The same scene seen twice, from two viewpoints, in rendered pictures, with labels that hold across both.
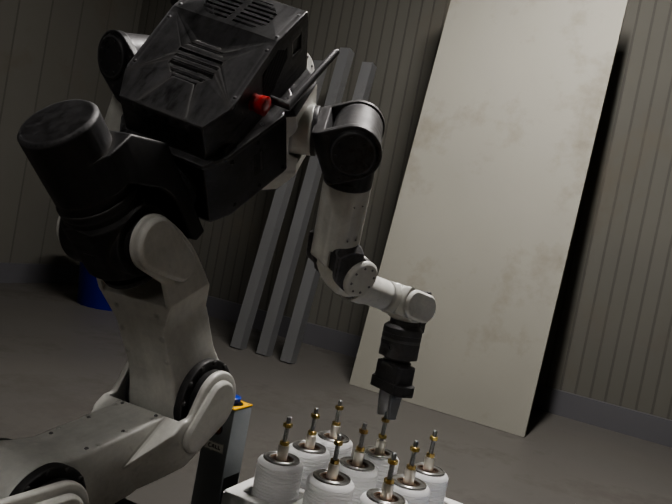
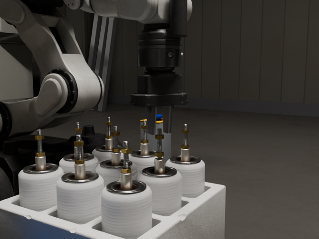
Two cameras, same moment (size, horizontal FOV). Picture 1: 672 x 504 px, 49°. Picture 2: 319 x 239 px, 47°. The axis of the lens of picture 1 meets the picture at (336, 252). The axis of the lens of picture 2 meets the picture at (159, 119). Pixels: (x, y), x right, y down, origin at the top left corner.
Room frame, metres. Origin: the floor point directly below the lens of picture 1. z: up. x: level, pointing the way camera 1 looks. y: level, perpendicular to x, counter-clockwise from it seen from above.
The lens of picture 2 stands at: (1.70, -0.94, 0.48)
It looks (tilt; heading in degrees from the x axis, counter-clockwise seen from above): 8 degrees down; 95
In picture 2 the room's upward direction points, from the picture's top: straight up
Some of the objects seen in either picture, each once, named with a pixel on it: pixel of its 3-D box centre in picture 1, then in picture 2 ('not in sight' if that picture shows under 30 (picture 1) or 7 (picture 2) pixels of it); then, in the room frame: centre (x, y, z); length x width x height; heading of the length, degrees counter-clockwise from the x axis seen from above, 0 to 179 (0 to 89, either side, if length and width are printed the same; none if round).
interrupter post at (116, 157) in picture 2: (358, 458); (116, 159); (1.52, -0.13, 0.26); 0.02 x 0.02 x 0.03
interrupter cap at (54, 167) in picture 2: (385, 497); (41, 169); (1.36, -0.18, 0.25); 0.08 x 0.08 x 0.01
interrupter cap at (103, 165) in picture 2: (357, 464); (116, 164); (1.52, -0.13, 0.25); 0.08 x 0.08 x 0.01
